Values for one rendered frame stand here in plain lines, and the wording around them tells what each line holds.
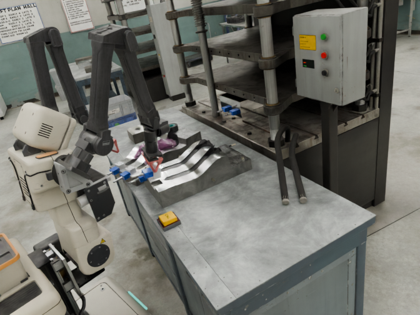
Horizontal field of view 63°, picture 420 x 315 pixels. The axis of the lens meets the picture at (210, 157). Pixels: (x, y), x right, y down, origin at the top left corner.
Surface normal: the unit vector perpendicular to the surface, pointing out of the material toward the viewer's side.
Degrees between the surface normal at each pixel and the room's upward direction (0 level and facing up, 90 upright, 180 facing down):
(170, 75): 90
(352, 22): 90
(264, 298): 90
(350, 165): 90
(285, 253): 0
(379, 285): 0
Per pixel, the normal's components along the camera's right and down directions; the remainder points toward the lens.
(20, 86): 0.41, 0.35
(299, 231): -0.17, -0.88
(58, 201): 0.69, 0.22
